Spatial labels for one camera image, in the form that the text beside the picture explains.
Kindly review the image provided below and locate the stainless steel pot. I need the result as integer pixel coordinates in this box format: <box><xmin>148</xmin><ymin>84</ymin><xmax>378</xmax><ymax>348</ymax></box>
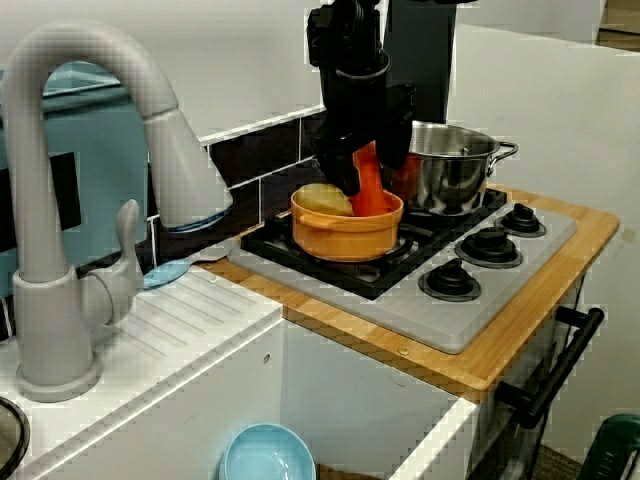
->
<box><xmin>389</xmin><ymin>119</ymin><xmax>520</xmax><ymax>217</ymax></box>

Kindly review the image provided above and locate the blue and grey spatula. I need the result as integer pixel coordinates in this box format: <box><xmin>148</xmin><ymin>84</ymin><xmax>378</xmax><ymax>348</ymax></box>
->
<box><xmin>142</xmin><ymin>237</ymin><xmax>239</xmax><ymax>290</ymax></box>

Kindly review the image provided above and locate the white oven cabinet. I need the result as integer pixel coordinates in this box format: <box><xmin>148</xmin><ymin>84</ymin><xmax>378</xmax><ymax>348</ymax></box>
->
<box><xmin>472</xmin><ymin>279</ymin><xmax>601</xmax><ymax>480</ymax></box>

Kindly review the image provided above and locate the black stove knob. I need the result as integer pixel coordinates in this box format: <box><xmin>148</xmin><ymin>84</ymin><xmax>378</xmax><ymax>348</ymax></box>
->
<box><xmin>454</xmin><ymin>227</ymin><xmax>525</xmax><ymax>270</ymax></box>
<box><xmin>417</xmin><ymin>258</ymin><xmax>482</xmax><ymax>303</ymax></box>
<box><xmin>494</xmin><ymin>202</ymin><xmax>547</xmax><ymax>238</ymax></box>

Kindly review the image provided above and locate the light blue bowl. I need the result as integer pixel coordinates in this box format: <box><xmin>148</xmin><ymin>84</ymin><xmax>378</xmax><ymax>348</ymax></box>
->
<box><xmin>218</xmin><ymin>422</ymin><xmax>317</xmax><ymax>480</ymax></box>

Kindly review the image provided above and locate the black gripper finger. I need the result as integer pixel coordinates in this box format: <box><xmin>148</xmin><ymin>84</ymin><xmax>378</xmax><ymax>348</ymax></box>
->
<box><xmin>377</xmin><ymin>118</ymin><xmax>415</xmax><ymax>171</ymax></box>
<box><xmin>314</xmin><ymin>144</ymin><xmax>365</xmax><ymax>197</ymax></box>

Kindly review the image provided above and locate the dark glass dish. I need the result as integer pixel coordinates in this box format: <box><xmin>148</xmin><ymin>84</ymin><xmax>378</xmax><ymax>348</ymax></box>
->
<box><xmin>0</xmin><ymin>397</ymin><xmax>30</xmax><ymax>474</ymax></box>

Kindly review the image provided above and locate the green plastic object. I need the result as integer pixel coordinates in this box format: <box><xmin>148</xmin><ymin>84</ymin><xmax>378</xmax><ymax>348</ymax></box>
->
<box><xmin>582</xmin><ymin>413</ymin><xmax>640</xmax><ymax>480</ymax></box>

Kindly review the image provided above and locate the yellow toy potato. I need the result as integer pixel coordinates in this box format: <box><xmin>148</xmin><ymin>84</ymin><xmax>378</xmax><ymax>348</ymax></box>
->
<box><xmin>297</xmin><ymin>182</ymin><xmax>356</xmax><ymax>217</ymax></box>

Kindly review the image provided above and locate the orange toy pot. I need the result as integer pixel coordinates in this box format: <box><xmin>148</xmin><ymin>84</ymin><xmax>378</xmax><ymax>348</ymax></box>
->
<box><xmin>290</xmin><ymin>183</ymin><xmax>405</xmax><ymax>263</ymax></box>

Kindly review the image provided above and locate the white toy sink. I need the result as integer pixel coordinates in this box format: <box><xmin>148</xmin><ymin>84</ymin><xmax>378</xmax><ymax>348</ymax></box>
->
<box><xmin>0</xmin><ymin>269</ymin><xmax>481</xmax><ymax>480</ymax></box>

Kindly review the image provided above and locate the black support post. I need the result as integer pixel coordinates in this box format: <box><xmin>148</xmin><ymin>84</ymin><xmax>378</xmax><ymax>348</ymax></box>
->
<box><xmin>377</xmin><ymin>0</ymin><xmax>459</xmax><ymax>126</ymax></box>

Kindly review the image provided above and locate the teal box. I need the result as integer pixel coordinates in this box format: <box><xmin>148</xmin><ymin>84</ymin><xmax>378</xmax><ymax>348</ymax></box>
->
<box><xmin>0</xmin><ymin>62</ymin><xmax>151</xmax><ymax>301</ymax></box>

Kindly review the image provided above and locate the grey toy faucet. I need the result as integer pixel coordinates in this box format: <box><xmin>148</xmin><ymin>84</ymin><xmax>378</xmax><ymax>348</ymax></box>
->
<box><xmin>2</xmin><ymin>19</ymin><xmax>235</xmax><ymax>404</ymax></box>

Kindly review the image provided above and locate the black burner grate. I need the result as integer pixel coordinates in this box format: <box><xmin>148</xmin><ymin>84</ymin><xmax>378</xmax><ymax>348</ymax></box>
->
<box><xmin>239</xmin><ymin>187</ymin><xmax>509</xmax><ymax>301</ymax></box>

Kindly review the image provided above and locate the grey stove top plate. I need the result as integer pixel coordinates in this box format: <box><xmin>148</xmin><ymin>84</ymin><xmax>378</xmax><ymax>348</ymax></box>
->
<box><xmin>227</xmin><ymin>199</ymin><xmax>579</xmax><ymax>355</ymax></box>

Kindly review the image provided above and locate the orange toy carrot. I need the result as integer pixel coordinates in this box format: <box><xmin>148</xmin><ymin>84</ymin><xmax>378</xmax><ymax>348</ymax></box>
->
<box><xmin>347</xmin><ymin>140</ymin><xmax>389</xmax><ymax>217</ymax></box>

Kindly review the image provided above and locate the wooden countertop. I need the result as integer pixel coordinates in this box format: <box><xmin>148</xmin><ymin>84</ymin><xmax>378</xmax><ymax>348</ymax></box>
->
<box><xmin>204</xmin><ymin>184</ymin><xmax>621</xmax><ymax>391</ymax></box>

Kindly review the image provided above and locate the black oven door handle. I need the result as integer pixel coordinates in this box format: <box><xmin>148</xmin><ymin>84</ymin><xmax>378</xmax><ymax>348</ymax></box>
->
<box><xmin>494</xmin><ymin>305</ymin><xmax>605</xmax><ymax>429</ymax></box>

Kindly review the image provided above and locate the dark tiled backsplash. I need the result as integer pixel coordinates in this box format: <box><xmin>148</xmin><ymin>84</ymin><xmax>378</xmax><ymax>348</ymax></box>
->
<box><xmin>134</xmin><ymin>102</ymin><xmax>331</xmax><ymax>266</ymax></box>

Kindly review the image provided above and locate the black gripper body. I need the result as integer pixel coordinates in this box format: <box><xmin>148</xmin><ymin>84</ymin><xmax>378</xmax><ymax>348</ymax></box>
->
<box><xmin>311</xmin><ymin>49</ymin><xmax>417</xmax><ymax>154</ymax></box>

